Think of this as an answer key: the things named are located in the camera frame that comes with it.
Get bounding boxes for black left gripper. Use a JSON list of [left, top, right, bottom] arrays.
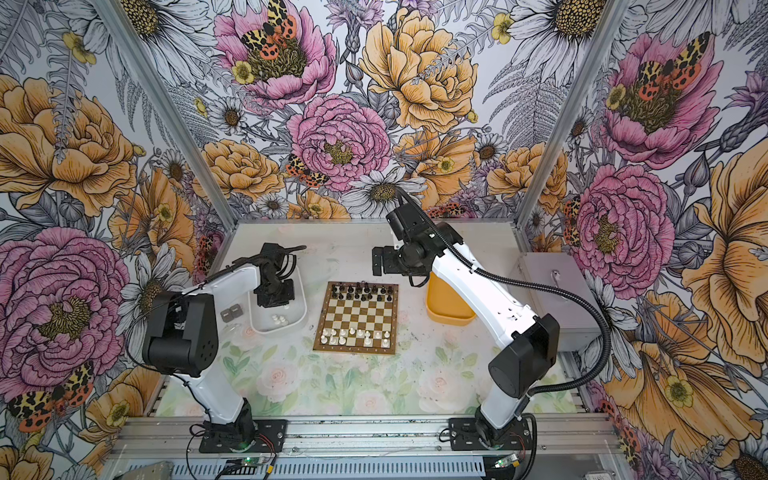
[[255, 276, 294, 308]]

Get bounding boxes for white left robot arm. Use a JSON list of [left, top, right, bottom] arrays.
[[142, 243, 307, 453]]

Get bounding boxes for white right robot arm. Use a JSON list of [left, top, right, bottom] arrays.
[[372, 198, 560, 447]]

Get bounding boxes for wooden chess board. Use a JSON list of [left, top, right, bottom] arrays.
[[313, 281, 399, 355]]

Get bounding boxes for white plastic bin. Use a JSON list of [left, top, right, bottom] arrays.
[[248, 267, 307, 337]]

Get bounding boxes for yellow plastic bin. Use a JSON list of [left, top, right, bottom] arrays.
[[425, 273, 476, 327]]

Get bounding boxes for grey metal box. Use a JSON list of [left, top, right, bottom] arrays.
[[518, 252, 600, 352]]

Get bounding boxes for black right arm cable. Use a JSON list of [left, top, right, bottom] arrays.
[[395, 188, 612, 480]]

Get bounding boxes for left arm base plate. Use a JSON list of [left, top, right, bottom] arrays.
[[199, 419, 288, 454]]

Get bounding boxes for aluminium corner post left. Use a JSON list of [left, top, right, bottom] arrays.
[[89, 0, 238, 229]]

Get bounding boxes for aluminium corner post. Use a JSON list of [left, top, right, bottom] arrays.
[[89, 0, 238, 229], [515, 0, 630, 230]]

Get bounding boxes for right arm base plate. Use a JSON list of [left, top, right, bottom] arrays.
[[447, 417, 533, 452]]

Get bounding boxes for white cable duct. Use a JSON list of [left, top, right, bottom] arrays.
[[119, 457, 487, 480]]

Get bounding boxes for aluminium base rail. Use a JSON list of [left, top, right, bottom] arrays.
[[111, 413, 620, 458]]

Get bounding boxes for aluminium corner post right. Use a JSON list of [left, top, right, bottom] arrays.
[[515, 0, 630, 230]]

